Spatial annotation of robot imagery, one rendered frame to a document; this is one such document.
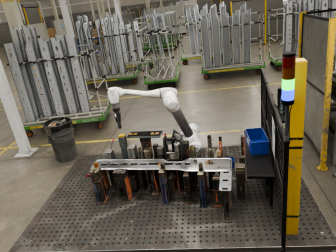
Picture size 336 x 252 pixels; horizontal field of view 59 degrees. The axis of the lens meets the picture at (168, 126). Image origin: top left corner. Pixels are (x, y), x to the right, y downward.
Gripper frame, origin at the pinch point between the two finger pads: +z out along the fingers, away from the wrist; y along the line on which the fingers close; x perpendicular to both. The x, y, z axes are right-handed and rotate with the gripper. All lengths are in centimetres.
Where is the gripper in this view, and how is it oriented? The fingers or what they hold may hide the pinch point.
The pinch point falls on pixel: (119, 125)
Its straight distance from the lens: 318.8
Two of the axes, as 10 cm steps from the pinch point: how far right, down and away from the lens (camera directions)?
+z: 1.3, 9.1, 3.9
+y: -2.0, 4.1, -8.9
